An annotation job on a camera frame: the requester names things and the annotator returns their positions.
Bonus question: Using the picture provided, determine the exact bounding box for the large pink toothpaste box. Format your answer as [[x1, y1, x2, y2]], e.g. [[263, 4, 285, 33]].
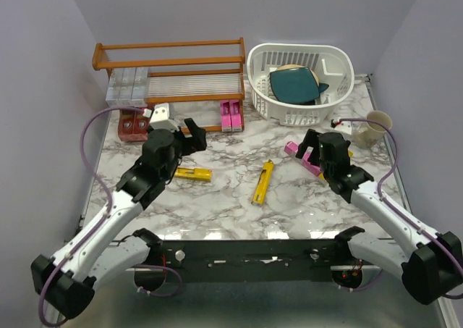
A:
[[284, 141, 323, 177]]

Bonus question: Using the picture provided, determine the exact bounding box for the yellow toothpaste box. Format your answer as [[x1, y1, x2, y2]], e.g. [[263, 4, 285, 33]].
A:
[[252, 159, 274, 205], [318, 150, 353, 181], [174, 167, 212, 182]]

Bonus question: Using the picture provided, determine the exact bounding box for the red 3D toothpaste box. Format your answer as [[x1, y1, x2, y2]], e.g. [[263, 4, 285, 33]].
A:
[[117, 110, 136, 142], [133, 111, 149, 141]]

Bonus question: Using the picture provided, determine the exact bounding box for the silver toothpaste box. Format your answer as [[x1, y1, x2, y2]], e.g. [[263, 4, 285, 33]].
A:
[[118, 67, 136, 106], [131, 67, 149, 107], [106, 68, 124, 107]]

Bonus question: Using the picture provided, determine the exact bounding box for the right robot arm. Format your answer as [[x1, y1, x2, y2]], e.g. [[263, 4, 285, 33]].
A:
[[295, 129, 462, 305]]

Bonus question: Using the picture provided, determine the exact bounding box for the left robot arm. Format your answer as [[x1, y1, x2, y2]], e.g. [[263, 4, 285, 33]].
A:
[[30, 118, 207, 327]]

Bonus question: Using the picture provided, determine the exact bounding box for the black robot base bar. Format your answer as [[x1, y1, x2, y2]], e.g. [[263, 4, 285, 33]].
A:
[[135, 239, 364, 290]]

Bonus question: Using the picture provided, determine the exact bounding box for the orange wooden three-tier shelf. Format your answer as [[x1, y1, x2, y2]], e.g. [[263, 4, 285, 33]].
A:
[[92, 38, 246, 132]]

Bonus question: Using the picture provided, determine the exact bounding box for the beige ceramic mug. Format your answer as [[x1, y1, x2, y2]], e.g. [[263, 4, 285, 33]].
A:
[[354, 111, 393, 148]]

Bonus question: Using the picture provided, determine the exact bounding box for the teal square plate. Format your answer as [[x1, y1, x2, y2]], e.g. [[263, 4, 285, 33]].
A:
[[269, 67, 322, 105]]

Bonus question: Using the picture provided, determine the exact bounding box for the beige round plate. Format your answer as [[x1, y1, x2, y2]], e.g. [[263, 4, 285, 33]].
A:
[[276, 64, 320, 86]]

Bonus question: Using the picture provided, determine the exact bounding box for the white plastic basket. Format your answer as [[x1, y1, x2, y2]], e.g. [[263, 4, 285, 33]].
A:
[[246, 43, 354, 127]]

